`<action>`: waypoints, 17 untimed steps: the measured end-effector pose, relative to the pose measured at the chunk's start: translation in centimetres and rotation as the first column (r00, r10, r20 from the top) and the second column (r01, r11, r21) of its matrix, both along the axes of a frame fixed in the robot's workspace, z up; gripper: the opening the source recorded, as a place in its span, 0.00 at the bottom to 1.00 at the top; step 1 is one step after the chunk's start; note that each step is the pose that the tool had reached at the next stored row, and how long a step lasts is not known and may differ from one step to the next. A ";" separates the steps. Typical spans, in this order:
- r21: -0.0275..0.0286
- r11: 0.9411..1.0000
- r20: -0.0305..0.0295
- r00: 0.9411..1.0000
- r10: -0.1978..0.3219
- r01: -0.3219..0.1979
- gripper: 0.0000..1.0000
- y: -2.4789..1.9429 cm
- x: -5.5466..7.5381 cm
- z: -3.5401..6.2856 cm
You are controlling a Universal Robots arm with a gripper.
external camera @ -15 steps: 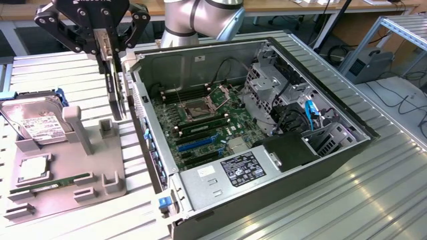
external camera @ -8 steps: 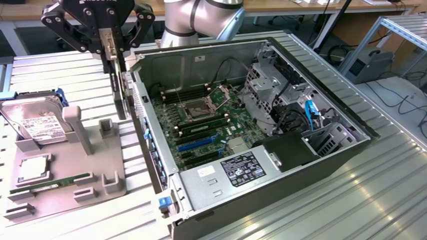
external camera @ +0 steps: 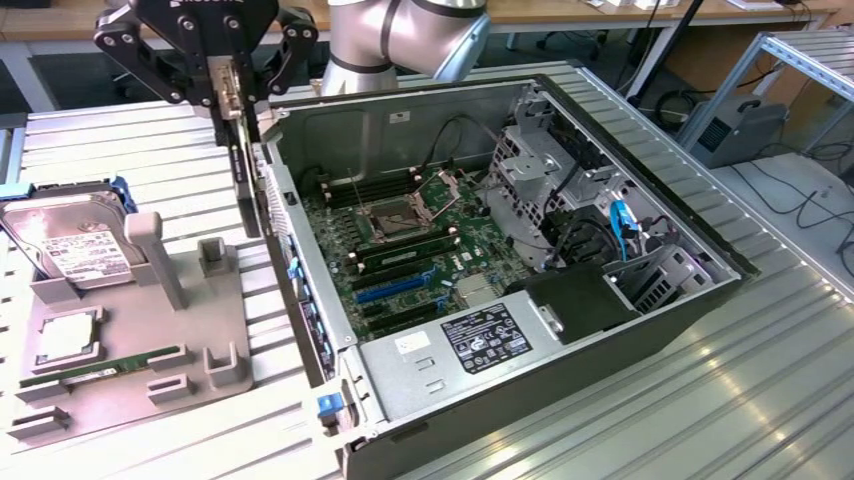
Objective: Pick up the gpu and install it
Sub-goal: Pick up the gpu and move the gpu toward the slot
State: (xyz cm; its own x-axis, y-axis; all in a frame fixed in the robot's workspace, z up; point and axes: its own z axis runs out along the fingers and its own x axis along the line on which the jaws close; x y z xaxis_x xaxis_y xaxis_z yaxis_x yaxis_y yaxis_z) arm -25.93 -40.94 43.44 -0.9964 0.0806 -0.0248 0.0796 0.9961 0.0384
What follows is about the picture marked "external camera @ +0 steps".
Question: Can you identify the silver chipset heat sink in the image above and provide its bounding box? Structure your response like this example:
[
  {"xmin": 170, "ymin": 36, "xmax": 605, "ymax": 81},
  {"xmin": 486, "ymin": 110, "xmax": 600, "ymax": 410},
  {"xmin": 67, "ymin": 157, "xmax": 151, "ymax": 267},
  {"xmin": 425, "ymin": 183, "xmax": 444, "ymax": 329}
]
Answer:
[{"xmin": 457, "ymin": 277, "xmax": 496, "ymax": 306}]

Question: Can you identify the blue expansion slot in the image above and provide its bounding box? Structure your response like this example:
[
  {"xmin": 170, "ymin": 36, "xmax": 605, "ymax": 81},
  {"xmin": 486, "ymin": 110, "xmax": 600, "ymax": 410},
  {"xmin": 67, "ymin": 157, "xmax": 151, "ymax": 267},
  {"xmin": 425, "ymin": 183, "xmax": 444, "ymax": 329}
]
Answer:
[{"xmin": 355, "ymin": 272, "xmax": 440, "ymax": 305}]

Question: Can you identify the blue disk carrier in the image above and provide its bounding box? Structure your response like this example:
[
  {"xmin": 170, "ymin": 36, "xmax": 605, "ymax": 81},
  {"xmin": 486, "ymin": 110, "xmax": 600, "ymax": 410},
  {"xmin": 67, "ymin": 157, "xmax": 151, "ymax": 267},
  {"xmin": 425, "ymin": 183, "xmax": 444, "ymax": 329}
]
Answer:
[{"xmin": 0, "ymin": 173, "xmax": 141, "ymax": 217}]

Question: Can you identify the perforated silver drive cage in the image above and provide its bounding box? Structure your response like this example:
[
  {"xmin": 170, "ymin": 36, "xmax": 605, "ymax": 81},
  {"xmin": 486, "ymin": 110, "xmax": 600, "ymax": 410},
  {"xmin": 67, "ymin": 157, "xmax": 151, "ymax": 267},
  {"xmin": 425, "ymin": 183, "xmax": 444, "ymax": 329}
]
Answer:
[{"xmin": 604, "ymin": 239, "xmax": 726, "ymax": 315}]

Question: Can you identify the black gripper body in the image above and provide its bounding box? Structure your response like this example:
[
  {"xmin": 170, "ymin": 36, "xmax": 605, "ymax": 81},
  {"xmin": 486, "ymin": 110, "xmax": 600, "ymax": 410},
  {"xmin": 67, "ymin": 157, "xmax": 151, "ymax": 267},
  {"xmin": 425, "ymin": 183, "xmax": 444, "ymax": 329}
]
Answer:
[{"xmin": 130, "ymin": 0, "xmax": 282, "ymax": 59}]

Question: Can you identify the blue case latch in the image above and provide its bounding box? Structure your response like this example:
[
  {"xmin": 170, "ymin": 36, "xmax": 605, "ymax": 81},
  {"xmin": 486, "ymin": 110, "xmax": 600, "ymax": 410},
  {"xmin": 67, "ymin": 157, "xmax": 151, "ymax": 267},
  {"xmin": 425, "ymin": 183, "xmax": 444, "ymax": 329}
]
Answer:
[{"xmin": 314, "ymin": 393, "xmax": 346, "ymax": 419}]

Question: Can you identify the silver disk bay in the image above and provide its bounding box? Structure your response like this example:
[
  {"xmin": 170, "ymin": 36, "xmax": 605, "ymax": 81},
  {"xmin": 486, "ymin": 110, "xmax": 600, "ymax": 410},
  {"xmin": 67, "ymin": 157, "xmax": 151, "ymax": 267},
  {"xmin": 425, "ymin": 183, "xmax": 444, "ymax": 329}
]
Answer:
[{"xmin": 490, "ymin": 87, "xmax": 642, "ymax": 211}]

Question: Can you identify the green motherboard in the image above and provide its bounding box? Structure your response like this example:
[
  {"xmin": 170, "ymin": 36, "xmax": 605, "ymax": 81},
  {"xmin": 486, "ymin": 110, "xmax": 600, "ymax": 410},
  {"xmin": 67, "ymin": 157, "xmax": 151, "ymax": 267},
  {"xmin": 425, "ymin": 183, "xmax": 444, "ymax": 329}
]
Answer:
[{"xmin": 297, "ymin": 167, "xmax": 536, "ymax": 341}]

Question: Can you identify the CPU socket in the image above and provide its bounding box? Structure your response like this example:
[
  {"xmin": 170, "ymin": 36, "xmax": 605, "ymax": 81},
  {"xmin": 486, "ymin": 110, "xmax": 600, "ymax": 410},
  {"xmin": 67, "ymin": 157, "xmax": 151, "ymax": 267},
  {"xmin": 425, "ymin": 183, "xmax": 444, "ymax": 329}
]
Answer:
[{"xmin": 363, "ymin": 197, "xmax": 436, "ymax": 244}]

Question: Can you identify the grey power supply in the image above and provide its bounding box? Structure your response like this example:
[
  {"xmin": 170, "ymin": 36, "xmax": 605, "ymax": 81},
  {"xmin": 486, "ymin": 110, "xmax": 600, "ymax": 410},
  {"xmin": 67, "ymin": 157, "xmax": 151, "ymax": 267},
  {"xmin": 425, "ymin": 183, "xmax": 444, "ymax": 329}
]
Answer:
[{"xmin": 346, "ymin": 289, "xmax": 569, "ymax": 426}]

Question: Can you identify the open black PC case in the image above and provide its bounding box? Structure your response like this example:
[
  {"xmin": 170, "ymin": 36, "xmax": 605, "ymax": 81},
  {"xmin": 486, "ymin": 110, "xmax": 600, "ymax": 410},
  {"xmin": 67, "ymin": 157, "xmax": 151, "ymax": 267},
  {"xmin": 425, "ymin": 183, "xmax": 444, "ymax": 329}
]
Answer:
[{"xmin": 237, "ymin": 72, "xmax": 762, "ymax": 480}]

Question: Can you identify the grey parts rack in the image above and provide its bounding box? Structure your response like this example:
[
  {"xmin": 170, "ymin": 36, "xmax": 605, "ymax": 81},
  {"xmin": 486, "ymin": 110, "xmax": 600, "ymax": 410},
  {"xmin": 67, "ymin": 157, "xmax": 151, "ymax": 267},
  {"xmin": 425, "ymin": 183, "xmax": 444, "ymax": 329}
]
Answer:
[{"xmin": 5, "ymin": 212, "xmax": 259, "ymax": 444}]

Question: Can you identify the silver CPU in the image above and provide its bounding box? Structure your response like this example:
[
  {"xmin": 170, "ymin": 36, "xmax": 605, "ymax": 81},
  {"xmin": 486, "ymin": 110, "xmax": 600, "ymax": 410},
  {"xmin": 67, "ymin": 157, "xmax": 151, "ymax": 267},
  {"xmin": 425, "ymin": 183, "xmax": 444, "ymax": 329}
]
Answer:
[{"xmin": 34, "ymin": 315, "xmax": 102, "ymax": 366}]

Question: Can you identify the black expansion slot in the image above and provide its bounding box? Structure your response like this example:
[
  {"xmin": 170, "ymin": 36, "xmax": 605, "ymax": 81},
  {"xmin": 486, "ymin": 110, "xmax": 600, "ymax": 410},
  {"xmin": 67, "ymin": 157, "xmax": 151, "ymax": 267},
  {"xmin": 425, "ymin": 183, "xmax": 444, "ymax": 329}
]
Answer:
[
  {"xmin": 367, "ymin": 309, "xmax": 450, "ymax": 337},
  {"xmin": 350, "ymin": 264, "xmax": 429, "ymax": 294},
  {"xmin": 363, "ymin": 301, "xmax": 448, "ymax": 329}
]

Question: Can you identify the silver socket cover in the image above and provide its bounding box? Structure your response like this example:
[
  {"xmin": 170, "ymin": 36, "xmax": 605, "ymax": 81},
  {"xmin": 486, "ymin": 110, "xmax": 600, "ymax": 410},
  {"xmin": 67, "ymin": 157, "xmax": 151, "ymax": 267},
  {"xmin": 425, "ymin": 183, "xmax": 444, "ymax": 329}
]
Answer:
[{"xmin": 410, "ymin": 169, "xmax": 469, "ymax": 214}]

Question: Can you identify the black wire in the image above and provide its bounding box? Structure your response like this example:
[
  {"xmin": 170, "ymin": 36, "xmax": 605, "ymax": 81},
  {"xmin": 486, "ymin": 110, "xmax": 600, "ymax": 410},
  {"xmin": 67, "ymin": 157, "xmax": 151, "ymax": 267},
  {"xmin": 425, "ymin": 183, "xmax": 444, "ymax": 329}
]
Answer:
[{"xmin": 424, "ymin": 115, "xmax": 500, "ymax": 174}]

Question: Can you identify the green graphics card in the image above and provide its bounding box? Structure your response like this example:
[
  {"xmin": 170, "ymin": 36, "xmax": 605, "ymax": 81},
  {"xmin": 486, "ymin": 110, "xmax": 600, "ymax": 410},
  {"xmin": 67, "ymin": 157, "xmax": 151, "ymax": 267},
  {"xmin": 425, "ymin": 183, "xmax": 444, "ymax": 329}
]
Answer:
[{"xmin": 207, "ymin": 57, "xmax": 266, "ymax": 240}]

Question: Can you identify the thin locking lever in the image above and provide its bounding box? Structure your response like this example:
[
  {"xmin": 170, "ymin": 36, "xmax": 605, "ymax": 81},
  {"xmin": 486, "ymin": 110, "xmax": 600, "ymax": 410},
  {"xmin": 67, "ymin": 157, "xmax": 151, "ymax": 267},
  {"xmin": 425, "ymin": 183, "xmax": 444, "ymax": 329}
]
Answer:
[{"xmin": 346, "ymin": 166, "xmax": 369, "ymax": 214}]

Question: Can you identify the blue disk wire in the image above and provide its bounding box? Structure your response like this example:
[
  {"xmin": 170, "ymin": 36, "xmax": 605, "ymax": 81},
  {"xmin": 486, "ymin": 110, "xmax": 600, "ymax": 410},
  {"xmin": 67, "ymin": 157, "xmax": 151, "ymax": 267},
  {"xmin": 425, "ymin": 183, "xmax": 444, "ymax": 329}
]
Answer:
[{"xmin": 608, "ymin": 198, "xmax": 644, "ymax": 264}]

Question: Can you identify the silver hard disk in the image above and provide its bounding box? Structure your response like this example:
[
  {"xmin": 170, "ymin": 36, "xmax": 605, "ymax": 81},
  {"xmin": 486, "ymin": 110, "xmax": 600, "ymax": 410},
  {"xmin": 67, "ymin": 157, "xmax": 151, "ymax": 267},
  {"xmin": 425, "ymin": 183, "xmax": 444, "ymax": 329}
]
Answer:
[{"xmin": 0, "ymin": 187, "xmax": 130, "ymax": 291}]

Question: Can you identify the aluminium frame bench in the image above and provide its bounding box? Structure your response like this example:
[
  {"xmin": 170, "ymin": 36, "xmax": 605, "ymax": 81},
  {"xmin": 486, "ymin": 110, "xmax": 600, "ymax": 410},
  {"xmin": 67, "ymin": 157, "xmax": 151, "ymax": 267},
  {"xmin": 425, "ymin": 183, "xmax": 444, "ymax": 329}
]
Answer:
[{"xmin": 693, "ymin": 29, "xmax": 854, "ymax": 151}]

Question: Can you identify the grey box unit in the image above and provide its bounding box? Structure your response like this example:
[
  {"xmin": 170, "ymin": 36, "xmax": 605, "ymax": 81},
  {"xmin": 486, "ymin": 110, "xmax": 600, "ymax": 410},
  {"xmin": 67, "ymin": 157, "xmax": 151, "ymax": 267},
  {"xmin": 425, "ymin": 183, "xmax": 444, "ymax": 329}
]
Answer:
[{"xmin": 686, "ymin": 97, "xmax": 789, "ymax": 169}]

